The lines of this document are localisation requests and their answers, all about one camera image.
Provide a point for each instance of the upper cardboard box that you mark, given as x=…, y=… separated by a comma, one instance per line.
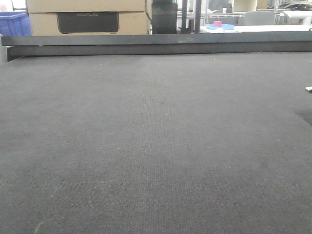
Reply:
x=51, y=6

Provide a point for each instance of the white background table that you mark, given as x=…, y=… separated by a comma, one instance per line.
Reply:
x=261, y=28

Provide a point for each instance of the light blue tray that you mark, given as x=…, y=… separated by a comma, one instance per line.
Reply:
x=222, y=27

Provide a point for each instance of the black conveyor side rail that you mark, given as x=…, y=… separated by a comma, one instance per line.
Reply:
x=175, y=44

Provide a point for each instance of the cardboard box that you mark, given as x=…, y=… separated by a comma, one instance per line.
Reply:
x=130, y=23
x=51, y=6

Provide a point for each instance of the blue plastic crate background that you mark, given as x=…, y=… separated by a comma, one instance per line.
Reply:
x=16, y=23

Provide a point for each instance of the black cylindrical bin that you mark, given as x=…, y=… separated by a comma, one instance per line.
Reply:
x=164, y=16

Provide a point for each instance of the lower cardboard box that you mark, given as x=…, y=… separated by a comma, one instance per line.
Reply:
x=130, y=23

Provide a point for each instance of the black conveyor belt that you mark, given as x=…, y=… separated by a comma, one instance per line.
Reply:
x=187, y=144

